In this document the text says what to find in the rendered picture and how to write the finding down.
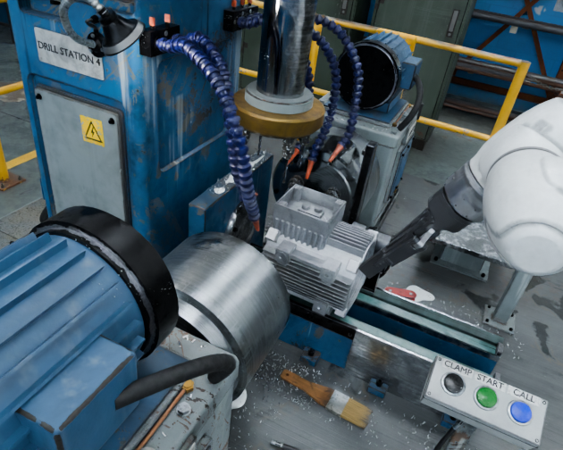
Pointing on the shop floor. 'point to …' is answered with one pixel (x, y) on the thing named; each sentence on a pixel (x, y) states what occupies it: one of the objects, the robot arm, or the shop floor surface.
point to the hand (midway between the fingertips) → (376, 262)
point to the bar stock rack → (516, 69)
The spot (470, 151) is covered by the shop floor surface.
